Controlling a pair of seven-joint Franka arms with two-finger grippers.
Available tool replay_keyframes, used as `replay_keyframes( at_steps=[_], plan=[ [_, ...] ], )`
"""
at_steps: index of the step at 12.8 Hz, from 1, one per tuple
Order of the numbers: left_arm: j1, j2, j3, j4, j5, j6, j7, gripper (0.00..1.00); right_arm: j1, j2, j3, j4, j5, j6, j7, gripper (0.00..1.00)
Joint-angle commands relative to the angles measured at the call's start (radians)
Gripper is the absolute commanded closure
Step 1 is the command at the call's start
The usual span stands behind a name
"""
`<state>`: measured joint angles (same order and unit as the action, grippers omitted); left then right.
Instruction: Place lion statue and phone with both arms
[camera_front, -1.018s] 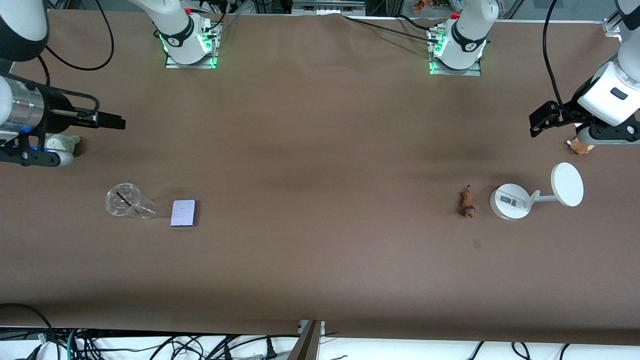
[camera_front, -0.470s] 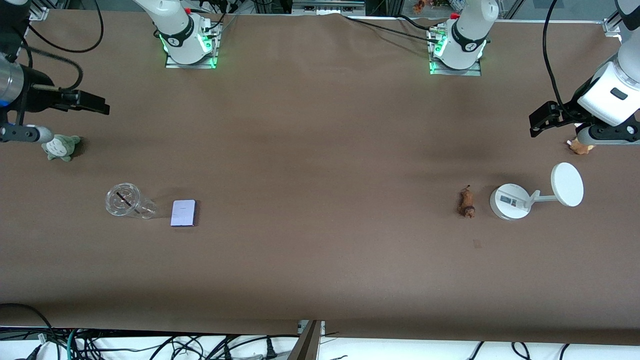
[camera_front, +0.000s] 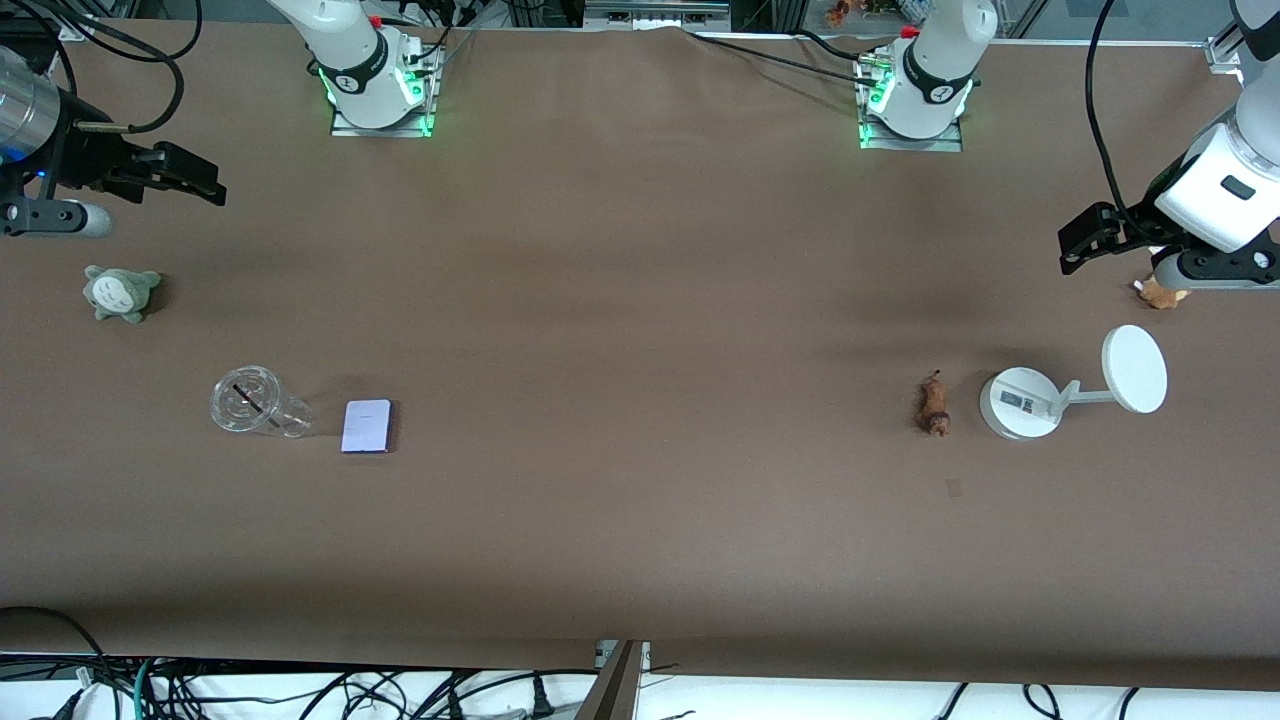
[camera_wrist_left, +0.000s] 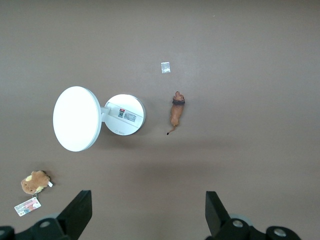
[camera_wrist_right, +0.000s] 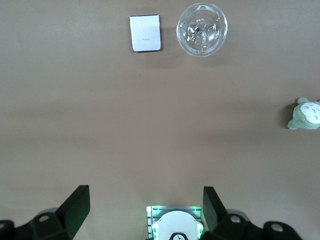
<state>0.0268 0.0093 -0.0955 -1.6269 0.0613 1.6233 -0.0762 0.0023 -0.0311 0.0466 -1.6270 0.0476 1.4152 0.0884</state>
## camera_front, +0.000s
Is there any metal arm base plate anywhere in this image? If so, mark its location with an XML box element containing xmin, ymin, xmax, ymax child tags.
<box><xmin>330</xmin><ymin>40</ymin><xmax>441</xmax><ymax>138</ymax></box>
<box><xmin>858</xmin><ymin>55</ymin><xmax>963</xmax><ymax>153</ymax></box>

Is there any silver frame rail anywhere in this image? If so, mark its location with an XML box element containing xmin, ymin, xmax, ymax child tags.
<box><xmin>583</xmin><ymin>0</ymin><xmax>733</xmax><ymax>31</ymax></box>

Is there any clear plastic lidded cup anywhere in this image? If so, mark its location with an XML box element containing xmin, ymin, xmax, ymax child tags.
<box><xmin>209</xmin><ymin>365</ymin><xmax>317</xmax><ymax>439</ymax></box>

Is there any short black table cable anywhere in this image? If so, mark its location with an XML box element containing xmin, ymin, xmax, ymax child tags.
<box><xmin>795</xmin><ymin>28</ymin><xmax>886</xmax><ymax>69</ymax></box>

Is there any thick black floor cable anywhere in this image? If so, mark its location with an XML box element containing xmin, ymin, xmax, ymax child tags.
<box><xmin>0</xmin><ymin>606</ymin><xmax>106</xmax><ymax>691</ymax></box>

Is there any long black table cable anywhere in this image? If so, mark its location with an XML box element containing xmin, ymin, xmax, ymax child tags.
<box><xmin>685</xmin><ymin>28</ymin><xmax>886</xmax><ymax>89</ymax></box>

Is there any brown plush keychain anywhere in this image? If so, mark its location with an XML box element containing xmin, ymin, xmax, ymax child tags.
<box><xmin>1133</xmin><ymin>275</ymin><xmax>1191</xmax><ymax>309</ymax></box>

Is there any white metal bracket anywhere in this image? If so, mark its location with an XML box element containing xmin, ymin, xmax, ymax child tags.
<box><xmin>596</xmin><ymin>640</ymin><xmax>652</xmax><ymax>673</ymax></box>

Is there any brown metal table post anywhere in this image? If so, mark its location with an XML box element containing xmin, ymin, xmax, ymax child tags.
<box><xmin>575</xmin><ymin>640</ymin><xmax>646</xmax><ymax>720</ymax></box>

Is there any brown table cover sheet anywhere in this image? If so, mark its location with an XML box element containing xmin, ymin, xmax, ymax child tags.
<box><xmin>0</xmin><ymin>18</ymin><xmax>1280</xmax><ymax>691</ymax></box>

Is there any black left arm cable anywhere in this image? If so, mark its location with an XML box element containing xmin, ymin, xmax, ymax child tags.
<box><xmin>1085</xmin><ymin>0</ymin><xmax>1161</xmax><ymax>246</ymax></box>

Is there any white round desk lamp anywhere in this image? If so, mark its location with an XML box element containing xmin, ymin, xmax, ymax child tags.
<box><xmin>978</xmin><ymin>325</ymin><xmax>1169</xmax><ymax>442</ymax></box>

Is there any brown lion statue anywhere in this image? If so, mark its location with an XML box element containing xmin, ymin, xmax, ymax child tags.
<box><xmin>918</xmin><ymin>370</ymin><xmax>954</xmax><ymax>438</ymax></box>

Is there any grey totoro plush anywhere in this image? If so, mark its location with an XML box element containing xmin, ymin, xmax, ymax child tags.
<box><xmin>83</xmin><ymin>265</ymin><xmax>162</xmax><ymax>324</ymax></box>

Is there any black base power cable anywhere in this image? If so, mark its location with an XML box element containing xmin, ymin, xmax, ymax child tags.
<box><xmin>400</xmin><ymin>0</ymin><xmax>479</xmax><ymax>71</ymax></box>

